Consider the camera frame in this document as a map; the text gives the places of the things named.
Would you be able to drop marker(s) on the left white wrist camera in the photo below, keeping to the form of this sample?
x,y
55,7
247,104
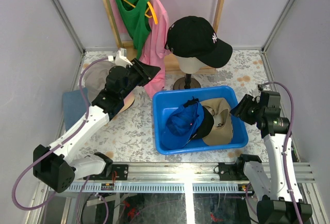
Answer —
x,y
120,59

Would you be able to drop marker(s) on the pink t-shirt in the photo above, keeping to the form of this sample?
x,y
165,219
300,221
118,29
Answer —
x,y
153,52

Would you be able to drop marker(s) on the khaki hat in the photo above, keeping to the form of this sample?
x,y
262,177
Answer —
x,y
221,132

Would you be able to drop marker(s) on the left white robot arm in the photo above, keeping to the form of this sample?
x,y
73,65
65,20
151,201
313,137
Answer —
x,y
55,165

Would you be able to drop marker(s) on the aluminium rail base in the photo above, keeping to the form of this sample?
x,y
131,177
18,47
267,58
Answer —
x,y
149,177

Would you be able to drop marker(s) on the blue plastic bin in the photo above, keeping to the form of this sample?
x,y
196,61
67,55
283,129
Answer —
x,y
166,102

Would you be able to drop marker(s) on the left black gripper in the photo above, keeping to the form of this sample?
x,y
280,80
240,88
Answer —
x,y
140,70

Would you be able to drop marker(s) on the folded blue cloth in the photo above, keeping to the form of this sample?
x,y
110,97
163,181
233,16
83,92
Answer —
x,y
73,108

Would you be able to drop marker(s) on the beige mannequin head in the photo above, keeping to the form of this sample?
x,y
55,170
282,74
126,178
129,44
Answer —
x,y
188,66

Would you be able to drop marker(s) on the grey bucket hat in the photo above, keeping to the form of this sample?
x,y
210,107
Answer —
x,y
95,78

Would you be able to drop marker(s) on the black baseball cap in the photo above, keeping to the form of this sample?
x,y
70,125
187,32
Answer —
x,y
193,36

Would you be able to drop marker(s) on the green tank top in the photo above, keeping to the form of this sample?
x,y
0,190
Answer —
x,y
133,16

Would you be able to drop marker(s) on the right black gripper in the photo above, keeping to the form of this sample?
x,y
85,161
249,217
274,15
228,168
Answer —
x,y
240,109

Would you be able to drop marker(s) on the blue cap in bin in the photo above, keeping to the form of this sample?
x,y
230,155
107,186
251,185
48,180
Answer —
x,y
190,121

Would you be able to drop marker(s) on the peach bucket hat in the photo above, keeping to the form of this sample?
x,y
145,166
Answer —
x,y
128,102

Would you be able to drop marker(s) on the wooden clothes rack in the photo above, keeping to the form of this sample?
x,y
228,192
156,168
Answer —
x,y
171,64

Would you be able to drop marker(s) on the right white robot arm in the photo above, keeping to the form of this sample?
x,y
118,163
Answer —
x,y
279,197

